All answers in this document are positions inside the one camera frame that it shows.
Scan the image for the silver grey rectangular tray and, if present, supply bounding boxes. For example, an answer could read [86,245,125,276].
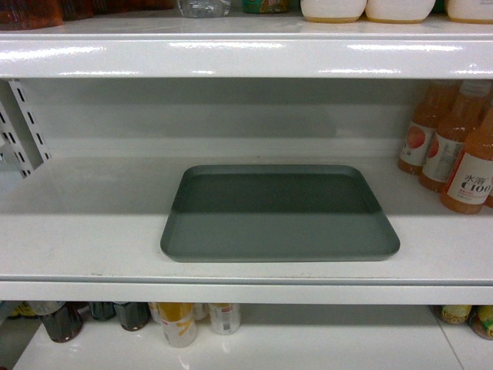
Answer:
[160,164,401,263]

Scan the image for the white labelled drink bottle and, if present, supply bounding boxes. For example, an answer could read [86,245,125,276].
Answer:
[208,303,241,335]

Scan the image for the yellow white drink bottle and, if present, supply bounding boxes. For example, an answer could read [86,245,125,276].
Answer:
[157,302,197,348]

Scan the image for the white middle store shelf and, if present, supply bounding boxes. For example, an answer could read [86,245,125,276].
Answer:
[1,156,492,304]

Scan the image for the white store shelf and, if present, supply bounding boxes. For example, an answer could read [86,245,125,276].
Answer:
[1,11,492,79]
[1,156,492,304]

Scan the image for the dark soda bottle right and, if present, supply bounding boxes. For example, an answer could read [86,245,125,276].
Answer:
[112,302,151,331]

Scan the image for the dark soda bottle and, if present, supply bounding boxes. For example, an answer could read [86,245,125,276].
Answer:
[32,301,83,343]
[112,302,151,331]

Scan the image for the white upper store shelf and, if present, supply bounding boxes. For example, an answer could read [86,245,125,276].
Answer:
[1,11,492,79]

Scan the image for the clear water bottle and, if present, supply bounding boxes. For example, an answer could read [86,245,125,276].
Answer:
[177,0,231,19]

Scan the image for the white jug bottle left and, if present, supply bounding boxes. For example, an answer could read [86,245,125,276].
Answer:
[300,0,367,23]

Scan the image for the orange juice bottle back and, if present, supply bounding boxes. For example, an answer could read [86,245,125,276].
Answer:
[397,80,459,175]

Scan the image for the orange juice bottle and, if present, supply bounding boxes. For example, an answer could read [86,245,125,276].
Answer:
[397,80,459,175]
[419,80,492,193]
[440,105,492,215]

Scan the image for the orange juice bottle front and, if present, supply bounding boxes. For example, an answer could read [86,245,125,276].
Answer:
[440,105,492,215]

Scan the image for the dark soda bottle left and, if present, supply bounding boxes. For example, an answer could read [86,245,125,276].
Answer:
[32,301,83,343]

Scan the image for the white slotted shelf upright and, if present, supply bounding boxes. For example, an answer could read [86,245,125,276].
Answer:
[1,79,51,178]

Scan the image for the orange juice bottle middle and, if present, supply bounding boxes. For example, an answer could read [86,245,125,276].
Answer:
[419,80,492,193]

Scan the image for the yellow green bottle lower-right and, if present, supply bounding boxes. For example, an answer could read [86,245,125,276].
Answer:
[468,305,492,341]

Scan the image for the white jug bottle right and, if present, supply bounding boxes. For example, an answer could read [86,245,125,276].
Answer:
[445,0,493,24]

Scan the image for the dark red bottle top-left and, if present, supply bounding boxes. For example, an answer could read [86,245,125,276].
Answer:
[1,0,62,31]

